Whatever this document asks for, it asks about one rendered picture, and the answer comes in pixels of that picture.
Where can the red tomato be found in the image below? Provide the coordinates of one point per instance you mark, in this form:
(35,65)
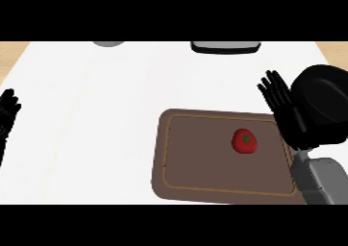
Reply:
(244,141)

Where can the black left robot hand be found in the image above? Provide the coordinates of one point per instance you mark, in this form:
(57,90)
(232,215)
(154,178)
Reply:
(1,121)

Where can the grey round object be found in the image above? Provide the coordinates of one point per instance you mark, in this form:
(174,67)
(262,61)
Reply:
(108,43)

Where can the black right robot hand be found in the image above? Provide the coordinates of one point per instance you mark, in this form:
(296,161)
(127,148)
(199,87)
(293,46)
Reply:
(290,118)

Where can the brown tray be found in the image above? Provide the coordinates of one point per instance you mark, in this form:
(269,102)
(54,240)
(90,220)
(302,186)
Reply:
(217,157)

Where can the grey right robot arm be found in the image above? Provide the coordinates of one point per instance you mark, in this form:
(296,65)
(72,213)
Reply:
(319,179)

